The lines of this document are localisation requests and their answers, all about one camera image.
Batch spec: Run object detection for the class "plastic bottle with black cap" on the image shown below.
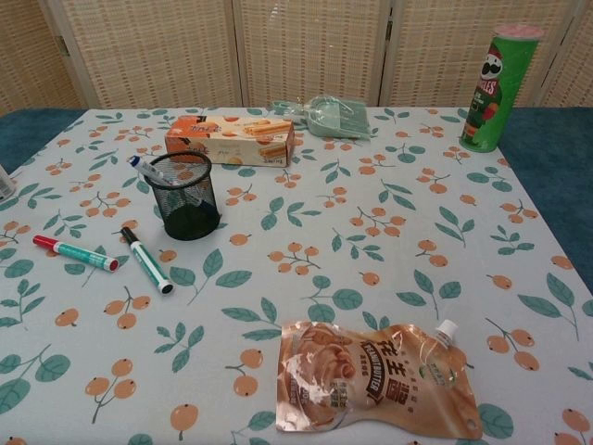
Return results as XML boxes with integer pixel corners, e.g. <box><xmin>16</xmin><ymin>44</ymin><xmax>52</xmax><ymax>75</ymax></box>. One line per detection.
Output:
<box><xmin>0</xmin><ymin>164</ymin><xmax>16</xmax><ymax>200</ymax></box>

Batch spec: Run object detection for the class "blue marker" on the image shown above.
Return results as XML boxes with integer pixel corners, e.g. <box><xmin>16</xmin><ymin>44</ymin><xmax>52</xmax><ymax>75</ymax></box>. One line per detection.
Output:
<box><xmin>127</xmin><ymin>155</ymin><xmax>208</xmax><ymax>210</ymax></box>

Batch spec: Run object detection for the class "black cap marker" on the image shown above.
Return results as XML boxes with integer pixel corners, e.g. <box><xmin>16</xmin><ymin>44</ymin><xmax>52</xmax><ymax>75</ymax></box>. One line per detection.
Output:
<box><xmin>120</xmin><ymin>226</ymin><xmax>176</xmax><ymax>296</ymax></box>

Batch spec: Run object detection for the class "peanut butter spout pouch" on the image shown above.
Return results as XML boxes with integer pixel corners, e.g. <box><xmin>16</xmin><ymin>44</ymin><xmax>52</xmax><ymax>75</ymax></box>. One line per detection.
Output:
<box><xmin>275</xmin><ymin>318</ymin><xmax>484</xmax><ymax>439</ymax></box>

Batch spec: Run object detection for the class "floral tablecloth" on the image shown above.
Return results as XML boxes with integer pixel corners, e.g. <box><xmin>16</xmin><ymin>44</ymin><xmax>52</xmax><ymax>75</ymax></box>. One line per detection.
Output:
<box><xmin>0</xmin><ymin>107</ymin><xmax>593</xmax><ymax>445</ymax></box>

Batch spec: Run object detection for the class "woven folding screen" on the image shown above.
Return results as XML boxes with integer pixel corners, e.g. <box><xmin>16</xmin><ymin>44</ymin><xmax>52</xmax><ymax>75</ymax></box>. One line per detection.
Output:
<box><xmin>0</xmin><ymin>0</ymin><xmax>593</xmax><ymax>118</ymax></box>

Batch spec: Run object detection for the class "orange biscuit box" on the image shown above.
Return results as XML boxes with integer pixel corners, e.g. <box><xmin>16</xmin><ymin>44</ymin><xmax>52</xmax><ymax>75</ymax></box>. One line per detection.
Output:
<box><xmin>165</xmin><ymin>115</ymin><xmax>297</xmax><ymax>167</ymax></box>

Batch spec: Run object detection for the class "red cap marker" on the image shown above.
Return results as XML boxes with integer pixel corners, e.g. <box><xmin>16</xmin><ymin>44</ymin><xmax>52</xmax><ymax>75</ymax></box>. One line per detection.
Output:
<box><xmin>32</xmin><ymin>234</ymin><xmax>120</xmax><ymax>273</ymax></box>

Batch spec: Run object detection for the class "green Pringles can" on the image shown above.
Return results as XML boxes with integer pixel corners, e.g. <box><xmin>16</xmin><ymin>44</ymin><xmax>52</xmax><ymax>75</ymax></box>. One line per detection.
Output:
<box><xmin>458</xmin><ymin>22</ymin><xmax>544</xmax><ymax>153</ymax></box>

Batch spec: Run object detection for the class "black mesh pen holder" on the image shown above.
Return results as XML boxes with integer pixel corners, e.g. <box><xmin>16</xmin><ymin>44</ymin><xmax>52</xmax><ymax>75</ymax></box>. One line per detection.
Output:
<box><xmin>145</xmin><ymin>152</ymin><xmax>222</xmax><ymax>241</ymax></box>

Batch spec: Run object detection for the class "green plastic bag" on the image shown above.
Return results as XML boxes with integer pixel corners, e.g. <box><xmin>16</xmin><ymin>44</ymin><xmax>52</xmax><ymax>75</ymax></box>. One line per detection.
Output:
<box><xmin>268</xmin><ymin>95</ymin><xmax>372</xmax><ymax>140</ymax></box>

